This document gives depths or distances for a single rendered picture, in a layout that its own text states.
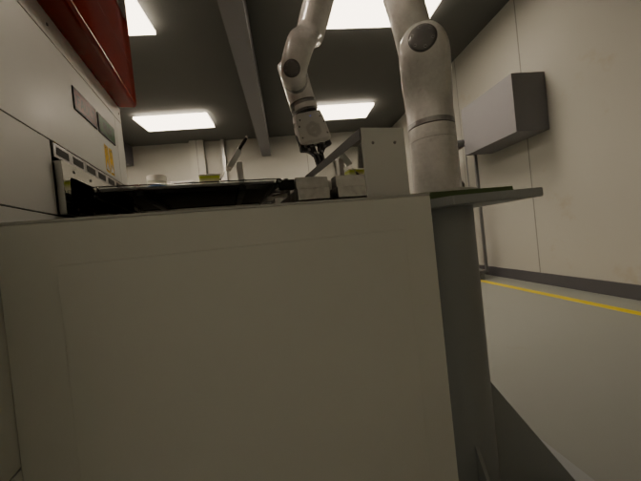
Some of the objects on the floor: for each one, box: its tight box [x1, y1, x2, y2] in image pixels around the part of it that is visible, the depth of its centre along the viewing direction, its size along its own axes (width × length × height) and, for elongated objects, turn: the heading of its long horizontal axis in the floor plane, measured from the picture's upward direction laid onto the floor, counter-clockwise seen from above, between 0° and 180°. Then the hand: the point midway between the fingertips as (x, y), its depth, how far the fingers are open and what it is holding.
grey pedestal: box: [430, 187, 594, 481], centre depth 84 cm, size 51×44×82 cm
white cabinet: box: [0, 196, 459, 481], centre depth 93 cm, size 64×96×82 cm
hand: (320, 160), depth 98 cm, fingers closed
